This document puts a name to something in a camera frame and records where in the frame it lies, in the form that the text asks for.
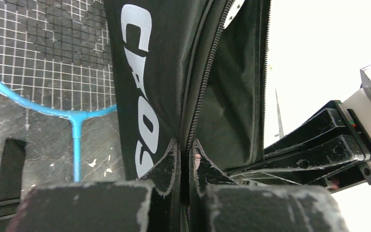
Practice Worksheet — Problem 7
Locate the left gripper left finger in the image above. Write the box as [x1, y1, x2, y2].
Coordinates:
[8, 137, 178, 232]

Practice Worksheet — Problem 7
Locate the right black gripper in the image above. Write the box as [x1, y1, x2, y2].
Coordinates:
[228, 100, 371, 193]

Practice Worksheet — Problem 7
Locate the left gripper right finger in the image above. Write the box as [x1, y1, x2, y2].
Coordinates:
[190, 140, 348, 232]

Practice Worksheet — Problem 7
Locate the black Crossway racket bag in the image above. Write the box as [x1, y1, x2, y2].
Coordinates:
[104, 0, 271, 232]

